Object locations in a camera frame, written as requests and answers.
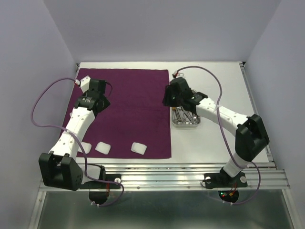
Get steel forceps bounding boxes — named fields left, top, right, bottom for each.
left=190, top=112, right=197, bottom=125
left=172, top=107, right=182, bottom=125

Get curved forceps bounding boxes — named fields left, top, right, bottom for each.
left=179, top=108, right=192, bottom=125

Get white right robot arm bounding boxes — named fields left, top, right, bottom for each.
left=163, top=77, right=270, bottom=186

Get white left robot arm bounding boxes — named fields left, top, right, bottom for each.
left=39, top=76, right=111, bottom=191

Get stainless steel tray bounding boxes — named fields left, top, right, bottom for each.
left=171, top=107, right=201, bottom=128

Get purple cloth mat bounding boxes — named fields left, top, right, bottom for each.
left=77, top=68, right=172, bottom=159

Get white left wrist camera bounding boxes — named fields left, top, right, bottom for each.
left=74, top=75, right=91, bottom=93

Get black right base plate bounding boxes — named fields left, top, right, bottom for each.
left=201, top=169, right=248, bottom=205

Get aluminium right side rail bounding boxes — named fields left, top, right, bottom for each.
left=239, top=62, right=277, bottom=169

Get aluminium rail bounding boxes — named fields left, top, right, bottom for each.
left=239, top=62, right=277, bottom=169
left=71, top=163, right=290, bottom=191

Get aluminium front rail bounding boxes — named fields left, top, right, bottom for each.
left=71, top=163, right=290, bottom=191

